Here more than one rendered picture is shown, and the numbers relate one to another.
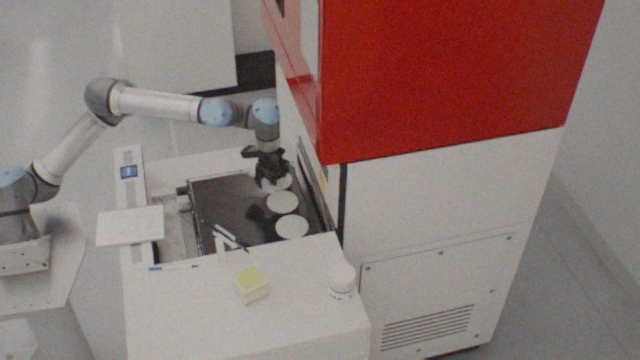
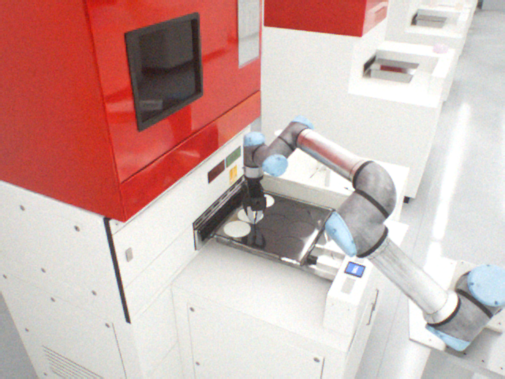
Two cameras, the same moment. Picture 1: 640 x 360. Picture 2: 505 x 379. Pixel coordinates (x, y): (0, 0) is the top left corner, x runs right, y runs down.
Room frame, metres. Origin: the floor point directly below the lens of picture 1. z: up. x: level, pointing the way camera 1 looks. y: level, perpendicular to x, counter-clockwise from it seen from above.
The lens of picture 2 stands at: (2.51, 1.04, 1.89)
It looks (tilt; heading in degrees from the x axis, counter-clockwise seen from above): 32 degrees down; 221
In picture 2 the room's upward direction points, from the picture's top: 1 degrees clockwise
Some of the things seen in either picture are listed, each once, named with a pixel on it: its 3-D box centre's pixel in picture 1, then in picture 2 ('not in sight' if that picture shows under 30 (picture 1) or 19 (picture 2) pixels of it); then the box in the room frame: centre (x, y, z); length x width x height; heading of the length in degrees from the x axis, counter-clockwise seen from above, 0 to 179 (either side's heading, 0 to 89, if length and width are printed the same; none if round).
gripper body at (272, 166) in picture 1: (271, 161); (252, 186); (1.49, 0.13, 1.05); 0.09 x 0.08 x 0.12; 56
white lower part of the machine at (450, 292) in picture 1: (386, 234); (143, 296); (1.77, -0.29, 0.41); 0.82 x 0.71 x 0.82; 15
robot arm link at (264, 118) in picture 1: (265, 119); (254, 149); (1.50, 0.14, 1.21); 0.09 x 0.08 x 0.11; 74
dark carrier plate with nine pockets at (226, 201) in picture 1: (251, 209); (274, 221); (1.44, 0.20, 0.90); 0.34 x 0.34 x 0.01; 15
